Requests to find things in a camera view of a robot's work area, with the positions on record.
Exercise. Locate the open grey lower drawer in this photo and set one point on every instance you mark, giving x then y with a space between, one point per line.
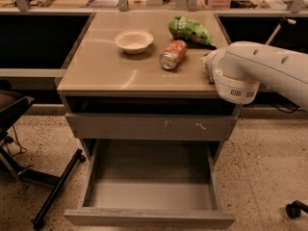
166 184

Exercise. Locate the white bowl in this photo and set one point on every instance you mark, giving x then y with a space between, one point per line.
133 41

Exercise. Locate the grey drawer cabinet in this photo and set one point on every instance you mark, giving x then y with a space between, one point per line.
103 79

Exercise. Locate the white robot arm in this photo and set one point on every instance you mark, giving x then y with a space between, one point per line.
238 69

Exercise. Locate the white stick with black grip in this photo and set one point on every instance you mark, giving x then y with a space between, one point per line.
282 22

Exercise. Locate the grey upper drawer front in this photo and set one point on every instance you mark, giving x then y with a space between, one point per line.
152 127

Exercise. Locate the orange soda can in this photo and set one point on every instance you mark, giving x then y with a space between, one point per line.
172 55

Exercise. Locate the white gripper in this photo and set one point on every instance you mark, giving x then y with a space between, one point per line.
211 63

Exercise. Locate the black rolling stand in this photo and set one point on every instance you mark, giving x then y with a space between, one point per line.
40 167

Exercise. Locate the black caster wheel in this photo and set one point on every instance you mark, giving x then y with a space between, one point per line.
295 209

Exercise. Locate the green chip bag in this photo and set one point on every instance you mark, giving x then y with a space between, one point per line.
181 27

